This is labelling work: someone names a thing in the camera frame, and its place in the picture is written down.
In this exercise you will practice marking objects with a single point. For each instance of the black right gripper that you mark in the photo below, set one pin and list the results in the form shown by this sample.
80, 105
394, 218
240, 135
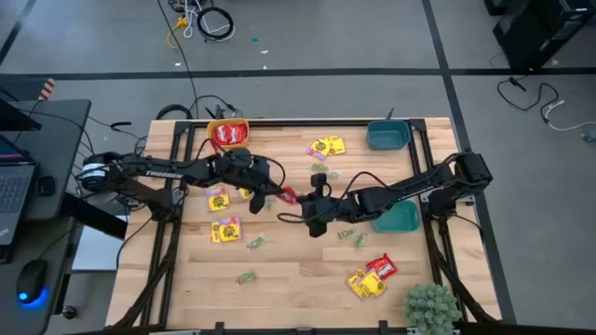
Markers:
321, 209

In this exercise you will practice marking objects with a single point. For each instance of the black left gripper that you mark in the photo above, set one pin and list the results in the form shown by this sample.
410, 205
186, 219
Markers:
258, 179

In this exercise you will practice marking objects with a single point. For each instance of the green candy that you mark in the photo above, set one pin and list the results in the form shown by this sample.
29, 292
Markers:
359, 240
347, 233
268, 203
256, 241
246, 277
319, 167
332, 175

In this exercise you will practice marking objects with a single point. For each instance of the red Skittles candy pack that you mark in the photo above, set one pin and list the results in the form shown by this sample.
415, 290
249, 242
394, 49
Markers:
222, 134
382, 266
239, 133
288, 195

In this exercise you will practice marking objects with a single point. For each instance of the orange plastic bin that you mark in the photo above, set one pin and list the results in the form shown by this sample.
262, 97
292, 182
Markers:
209, 139

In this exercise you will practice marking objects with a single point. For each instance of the green teal plastic bin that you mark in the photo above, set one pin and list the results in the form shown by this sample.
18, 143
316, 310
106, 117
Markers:
400, 221

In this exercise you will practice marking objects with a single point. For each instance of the dark teal plastic bin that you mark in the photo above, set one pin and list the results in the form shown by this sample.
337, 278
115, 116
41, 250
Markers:
388, 135

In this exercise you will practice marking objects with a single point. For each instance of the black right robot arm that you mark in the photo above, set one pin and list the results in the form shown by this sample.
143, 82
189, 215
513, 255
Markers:
419, 188

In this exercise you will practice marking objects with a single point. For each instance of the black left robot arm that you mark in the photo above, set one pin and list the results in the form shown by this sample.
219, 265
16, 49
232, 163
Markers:
163, 173

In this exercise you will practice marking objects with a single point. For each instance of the green artificial plant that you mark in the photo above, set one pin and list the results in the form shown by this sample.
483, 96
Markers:
432, 309

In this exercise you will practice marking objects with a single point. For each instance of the black desk leg bar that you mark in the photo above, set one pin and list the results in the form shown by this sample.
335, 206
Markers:
98, 218

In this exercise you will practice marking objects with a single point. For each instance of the black office desk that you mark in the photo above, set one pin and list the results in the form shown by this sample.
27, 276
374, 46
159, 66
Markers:
60, 139

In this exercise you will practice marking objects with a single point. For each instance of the small black puck device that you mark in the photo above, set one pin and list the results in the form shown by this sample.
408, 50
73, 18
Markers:
45, 185

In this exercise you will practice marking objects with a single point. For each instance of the dark grey desk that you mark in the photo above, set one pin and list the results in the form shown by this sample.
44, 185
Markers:
51, 260

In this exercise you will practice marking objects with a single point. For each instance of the black caster wheel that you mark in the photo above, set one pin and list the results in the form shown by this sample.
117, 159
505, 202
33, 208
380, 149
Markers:
70, 312

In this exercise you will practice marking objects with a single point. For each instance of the orange black striped marker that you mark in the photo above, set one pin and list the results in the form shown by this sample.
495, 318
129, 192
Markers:
46, 89

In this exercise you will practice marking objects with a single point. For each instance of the black computer mouse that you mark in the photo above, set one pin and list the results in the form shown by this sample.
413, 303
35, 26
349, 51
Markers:
31, 279

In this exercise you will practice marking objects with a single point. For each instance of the black laptop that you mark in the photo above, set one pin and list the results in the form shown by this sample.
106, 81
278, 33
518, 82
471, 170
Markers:
14, 191

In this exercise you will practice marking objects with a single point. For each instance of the black monitor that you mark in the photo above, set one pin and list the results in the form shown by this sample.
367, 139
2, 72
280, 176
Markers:
16, 120

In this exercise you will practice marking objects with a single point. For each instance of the black computer cabinet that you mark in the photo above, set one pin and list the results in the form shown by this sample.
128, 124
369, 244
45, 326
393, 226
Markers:
540, 37

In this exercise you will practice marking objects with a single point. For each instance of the grey floor plug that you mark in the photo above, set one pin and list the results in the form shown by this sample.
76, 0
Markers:
590, 136

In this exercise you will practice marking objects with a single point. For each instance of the black aluminium rig frame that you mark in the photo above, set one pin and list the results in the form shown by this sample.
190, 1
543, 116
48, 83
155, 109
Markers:
298, 123

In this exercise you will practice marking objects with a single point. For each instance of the small black clamp post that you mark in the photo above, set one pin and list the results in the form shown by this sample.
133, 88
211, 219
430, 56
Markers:
389, 115

